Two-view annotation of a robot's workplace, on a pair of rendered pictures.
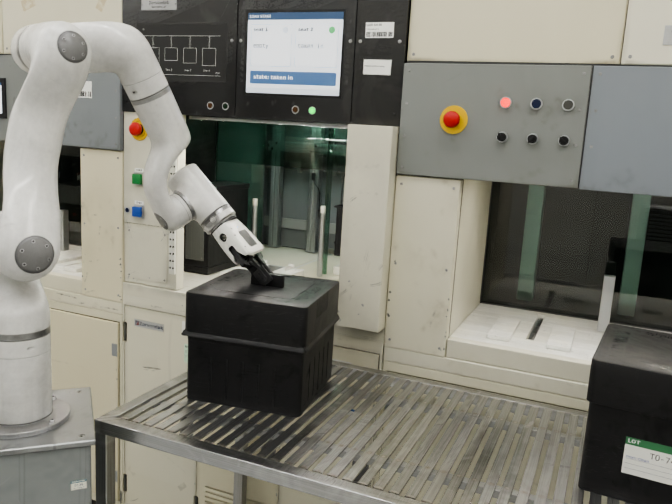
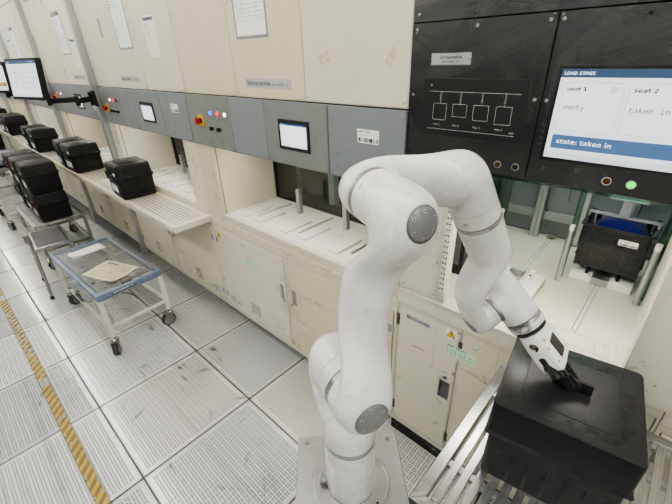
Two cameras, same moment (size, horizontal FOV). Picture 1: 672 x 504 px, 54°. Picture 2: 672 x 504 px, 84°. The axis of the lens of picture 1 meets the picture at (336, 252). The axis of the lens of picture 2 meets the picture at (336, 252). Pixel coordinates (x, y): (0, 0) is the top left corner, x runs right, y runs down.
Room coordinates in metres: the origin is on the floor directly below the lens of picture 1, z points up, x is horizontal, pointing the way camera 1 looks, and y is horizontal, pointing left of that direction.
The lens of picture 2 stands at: (0.76, 0.45, 1.73)
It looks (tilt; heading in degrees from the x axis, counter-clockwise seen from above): 28 degrees down; 21
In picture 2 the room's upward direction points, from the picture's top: 2 degrees counter-clockwise
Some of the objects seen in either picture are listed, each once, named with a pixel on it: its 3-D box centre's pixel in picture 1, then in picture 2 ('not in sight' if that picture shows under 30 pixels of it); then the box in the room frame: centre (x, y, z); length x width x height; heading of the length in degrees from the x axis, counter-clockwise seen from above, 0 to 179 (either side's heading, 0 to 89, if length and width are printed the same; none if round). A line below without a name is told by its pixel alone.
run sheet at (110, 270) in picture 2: not in sight; (110, 270); (2.27, 2.70, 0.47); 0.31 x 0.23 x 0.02; 89
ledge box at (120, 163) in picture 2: not in sight; (130, 177); (2.86, 2.95, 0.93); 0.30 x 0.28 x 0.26; 64
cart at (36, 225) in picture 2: not in sight; (55, 228); (3.03, 4.40, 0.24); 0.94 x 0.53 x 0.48; 67
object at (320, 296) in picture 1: (266, 300); (567, 398); (1.53, 0.16, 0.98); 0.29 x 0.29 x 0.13; 76
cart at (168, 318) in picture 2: not in sight; (115, 286); (2.37, 2.85, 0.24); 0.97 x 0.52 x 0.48; 70
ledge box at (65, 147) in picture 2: not in sight; (81, 155); (3.31, 4.05, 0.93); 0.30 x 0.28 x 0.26; 70
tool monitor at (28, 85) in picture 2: not in sight; (55, 84); (2.90, 3.49, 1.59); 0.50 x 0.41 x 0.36; 157
